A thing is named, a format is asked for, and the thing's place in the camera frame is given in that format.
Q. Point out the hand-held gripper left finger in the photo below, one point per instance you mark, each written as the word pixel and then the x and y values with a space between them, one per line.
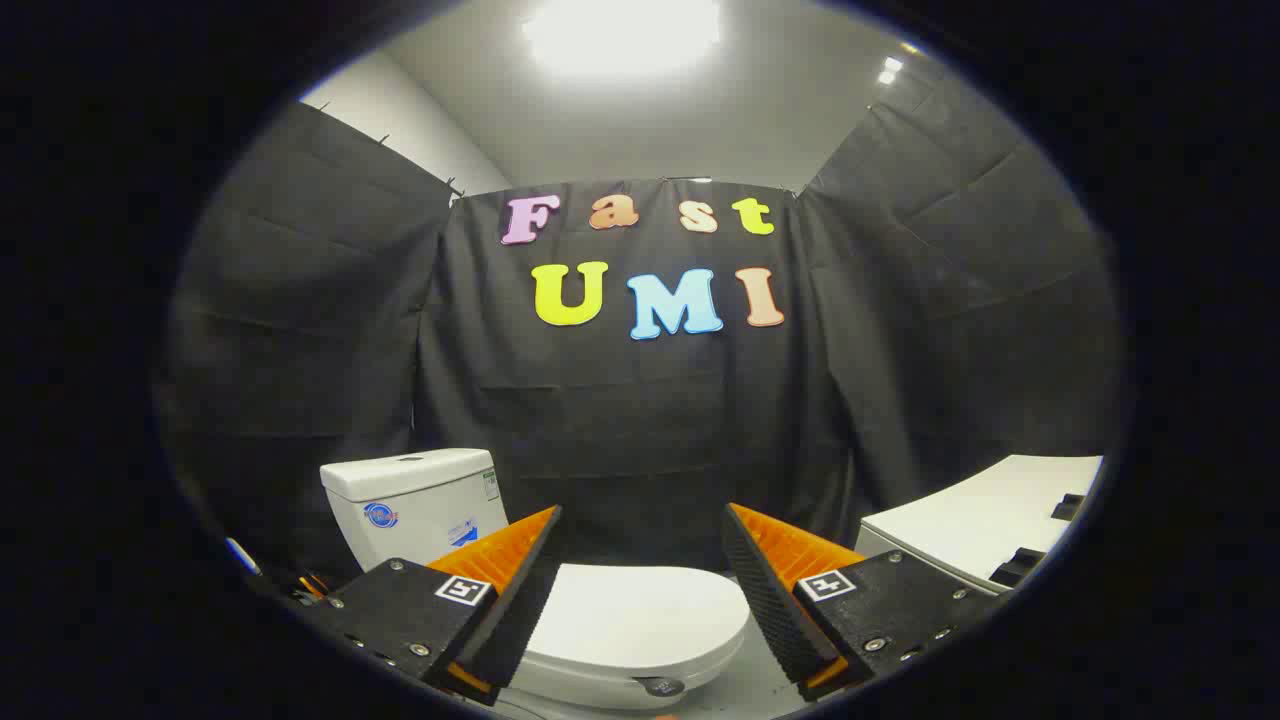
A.
pixel 520 595

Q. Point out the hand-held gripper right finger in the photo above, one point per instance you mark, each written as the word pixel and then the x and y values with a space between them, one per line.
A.
pixel 765 595

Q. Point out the white toilet tank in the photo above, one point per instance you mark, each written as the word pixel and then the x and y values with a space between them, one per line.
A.
pixel 420 510

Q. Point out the black backdrop cloth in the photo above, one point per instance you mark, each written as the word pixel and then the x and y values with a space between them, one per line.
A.
pixel 640 440

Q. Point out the white cabinet with slots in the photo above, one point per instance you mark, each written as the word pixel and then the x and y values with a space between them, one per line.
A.
pixel 960 520

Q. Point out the small ceiling spotlight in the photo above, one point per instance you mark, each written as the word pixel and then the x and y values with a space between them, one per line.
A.
pixel 889 70

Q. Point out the bright ceiling light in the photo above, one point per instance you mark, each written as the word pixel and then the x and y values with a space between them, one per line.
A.
pixel 620 35

